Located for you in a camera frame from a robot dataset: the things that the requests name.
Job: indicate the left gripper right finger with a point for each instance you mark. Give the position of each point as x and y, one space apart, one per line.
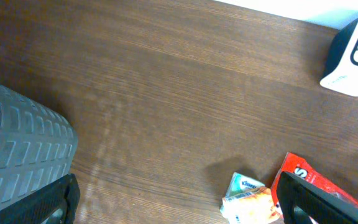
301 202

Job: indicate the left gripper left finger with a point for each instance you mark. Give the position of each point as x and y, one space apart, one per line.
55 203

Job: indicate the red snack bag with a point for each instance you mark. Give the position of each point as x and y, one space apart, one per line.
299 166

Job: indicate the orange small tissue pack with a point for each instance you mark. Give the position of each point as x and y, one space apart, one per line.
254 206

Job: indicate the green tissue pack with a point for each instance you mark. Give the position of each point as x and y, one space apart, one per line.
240 183

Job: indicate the grey plastic mesh basket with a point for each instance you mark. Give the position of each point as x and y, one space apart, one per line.
37 146

